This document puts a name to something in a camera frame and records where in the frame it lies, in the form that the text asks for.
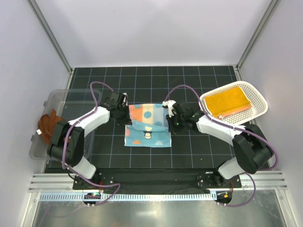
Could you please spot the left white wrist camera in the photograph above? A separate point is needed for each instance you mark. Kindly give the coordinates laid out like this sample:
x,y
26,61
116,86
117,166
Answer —
x,y
125,99

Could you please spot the slotted cable duct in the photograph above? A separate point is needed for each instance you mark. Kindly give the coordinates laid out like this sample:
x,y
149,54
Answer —
x,y
98,197

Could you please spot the light blue orange towel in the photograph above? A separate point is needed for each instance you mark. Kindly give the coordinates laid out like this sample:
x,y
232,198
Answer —
x,y
149,127

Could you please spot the white perforated plastic basket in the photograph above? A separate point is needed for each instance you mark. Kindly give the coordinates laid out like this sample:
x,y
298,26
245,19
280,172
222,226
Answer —
x,y
258,102

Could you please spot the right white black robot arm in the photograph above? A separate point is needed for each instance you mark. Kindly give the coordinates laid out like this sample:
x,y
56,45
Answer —
x,y
250,146

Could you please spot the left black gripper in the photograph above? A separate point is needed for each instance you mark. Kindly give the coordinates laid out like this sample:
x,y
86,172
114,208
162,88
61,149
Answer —
x,y
127,120

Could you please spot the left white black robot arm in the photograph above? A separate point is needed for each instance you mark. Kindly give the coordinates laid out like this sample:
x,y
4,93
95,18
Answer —
x,y
67,142

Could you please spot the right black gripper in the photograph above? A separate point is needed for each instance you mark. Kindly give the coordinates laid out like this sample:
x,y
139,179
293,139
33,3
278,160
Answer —
x,y
172,127

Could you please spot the dark brown towel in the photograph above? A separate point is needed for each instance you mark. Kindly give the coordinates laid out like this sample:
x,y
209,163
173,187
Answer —
x,y
47,124

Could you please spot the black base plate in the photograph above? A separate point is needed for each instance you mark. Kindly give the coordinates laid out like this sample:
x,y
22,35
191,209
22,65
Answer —
x,y
166,181

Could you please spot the yellow blue patterned towel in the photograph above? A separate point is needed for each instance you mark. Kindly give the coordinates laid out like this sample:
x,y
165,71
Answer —
x,y
225,101

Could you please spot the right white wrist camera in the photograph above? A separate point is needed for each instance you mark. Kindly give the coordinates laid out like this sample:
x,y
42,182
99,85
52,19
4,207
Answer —
x,y
169,105

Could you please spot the clear plastic bin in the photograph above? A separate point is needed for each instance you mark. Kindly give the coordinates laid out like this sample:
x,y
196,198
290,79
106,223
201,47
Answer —
x,y
47,99

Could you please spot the black grid mat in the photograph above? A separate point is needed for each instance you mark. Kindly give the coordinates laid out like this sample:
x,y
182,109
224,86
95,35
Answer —
x,y
105,147

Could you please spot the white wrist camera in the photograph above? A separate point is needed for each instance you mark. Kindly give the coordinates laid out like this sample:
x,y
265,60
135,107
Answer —
x,y
125,99
169,105

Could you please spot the orange polka dot towel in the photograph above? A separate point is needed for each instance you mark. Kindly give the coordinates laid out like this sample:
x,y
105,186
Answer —
x,y
234,111

